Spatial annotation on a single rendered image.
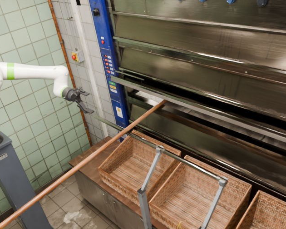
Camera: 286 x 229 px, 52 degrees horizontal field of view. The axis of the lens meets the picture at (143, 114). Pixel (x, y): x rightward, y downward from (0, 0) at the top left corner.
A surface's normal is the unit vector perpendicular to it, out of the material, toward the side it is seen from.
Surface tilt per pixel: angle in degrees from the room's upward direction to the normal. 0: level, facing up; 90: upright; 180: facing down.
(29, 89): 90
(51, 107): 90
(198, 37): 70
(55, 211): 0
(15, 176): 90
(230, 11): 90
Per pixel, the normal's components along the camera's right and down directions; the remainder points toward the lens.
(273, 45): -0.71, 0.14
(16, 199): 0.72, 0.29
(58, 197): -0.13, -0.83
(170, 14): -0.69, 0.47
